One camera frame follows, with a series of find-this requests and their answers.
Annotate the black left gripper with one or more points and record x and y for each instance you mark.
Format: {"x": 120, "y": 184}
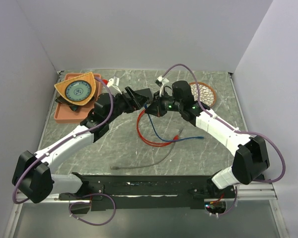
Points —
{"x": 136, "y": 101}

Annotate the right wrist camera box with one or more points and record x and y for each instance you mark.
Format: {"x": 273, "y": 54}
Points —
{"x": 161, "y": 81}

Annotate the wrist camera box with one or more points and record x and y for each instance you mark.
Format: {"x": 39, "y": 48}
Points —
{"x": 161, "y": 81}
{"x": 112, "y": 85}

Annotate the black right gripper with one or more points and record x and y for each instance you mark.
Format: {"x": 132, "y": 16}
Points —
{"x": 156, "y": 107}

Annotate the black network switch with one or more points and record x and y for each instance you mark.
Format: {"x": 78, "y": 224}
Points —
{"x": 147, "y": 93}

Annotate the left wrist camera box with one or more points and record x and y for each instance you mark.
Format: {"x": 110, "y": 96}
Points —
{"x": 112, "y": 85}

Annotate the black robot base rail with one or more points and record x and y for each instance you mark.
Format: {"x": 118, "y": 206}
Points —
{"x": 142, "y": 192}

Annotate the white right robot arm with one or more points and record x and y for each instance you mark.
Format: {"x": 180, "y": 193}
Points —
{"x": 250, "y": 153}

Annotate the floral patterned plate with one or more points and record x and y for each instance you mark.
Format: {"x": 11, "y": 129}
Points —
{"x": 207, "y": 93}

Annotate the blue patterned round plate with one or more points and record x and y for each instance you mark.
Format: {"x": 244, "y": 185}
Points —
{"x": 78, "y": 91}

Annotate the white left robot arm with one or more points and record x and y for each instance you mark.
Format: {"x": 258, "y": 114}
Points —
{"x": 34, "y": 173}

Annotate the dark dish under basket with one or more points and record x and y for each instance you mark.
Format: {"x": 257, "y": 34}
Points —
{"x": 63, "y": 100}

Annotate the woven triangular basket plate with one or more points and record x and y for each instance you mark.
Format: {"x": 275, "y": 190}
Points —
{"x": 87, "y": 77}

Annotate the pink plastic tray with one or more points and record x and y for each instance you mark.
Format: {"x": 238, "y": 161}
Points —
{"x": 63, "y": 114}

